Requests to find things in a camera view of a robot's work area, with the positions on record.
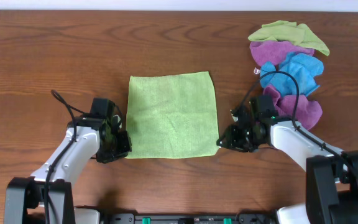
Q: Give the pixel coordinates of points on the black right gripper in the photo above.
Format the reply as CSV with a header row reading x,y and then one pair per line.
x,y
232,138

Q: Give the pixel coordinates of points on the olive green microfiber cloth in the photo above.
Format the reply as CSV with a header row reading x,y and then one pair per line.
x,y
298,34

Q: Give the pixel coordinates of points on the purple microfiber cloth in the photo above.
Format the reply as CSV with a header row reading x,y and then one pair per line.
x,y
275,52
307,113

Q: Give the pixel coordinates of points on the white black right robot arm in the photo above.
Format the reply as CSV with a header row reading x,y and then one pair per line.
x,y
331,173

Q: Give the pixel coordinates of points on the light green microfiber cloth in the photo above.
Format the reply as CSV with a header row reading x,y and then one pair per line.
x,y
172,116

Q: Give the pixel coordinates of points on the white cloth label tag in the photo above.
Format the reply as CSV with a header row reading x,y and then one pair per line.
x,y
256,71

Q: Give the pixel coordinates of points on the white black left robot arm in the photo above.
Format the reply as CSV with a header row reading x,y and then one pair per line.
x,y
46,195

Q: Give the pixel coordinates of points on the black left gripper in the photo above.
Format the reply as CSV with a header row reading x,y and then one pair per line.
x,y
122,144

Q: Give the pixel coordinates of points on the blue microfiber cloth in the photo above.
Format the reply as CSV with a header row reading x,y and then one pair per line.
x,y
302,67

